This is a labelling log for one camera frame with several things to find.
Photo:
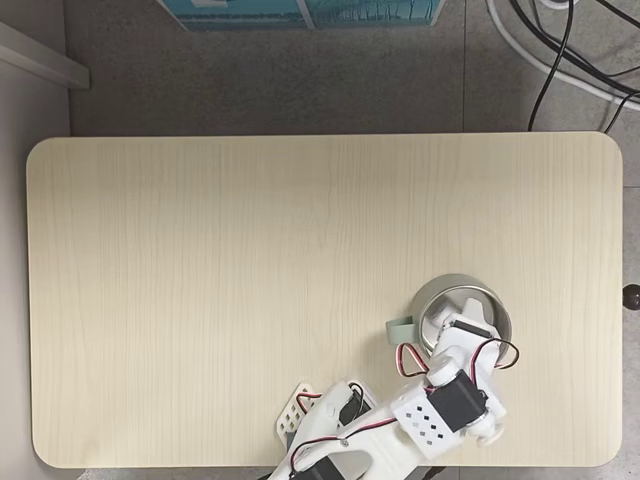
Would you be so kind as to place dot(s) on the dark round knob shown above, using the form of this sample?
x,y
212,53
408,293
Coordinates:
x,y
633,298

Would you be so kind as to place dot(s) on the blue printed storage box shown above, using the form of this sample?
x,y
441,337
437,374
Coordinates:
x,y
235,15
372,12

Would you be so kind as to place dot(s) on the grey ledge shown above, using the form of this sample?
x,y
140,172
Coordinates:
x,y
45,57

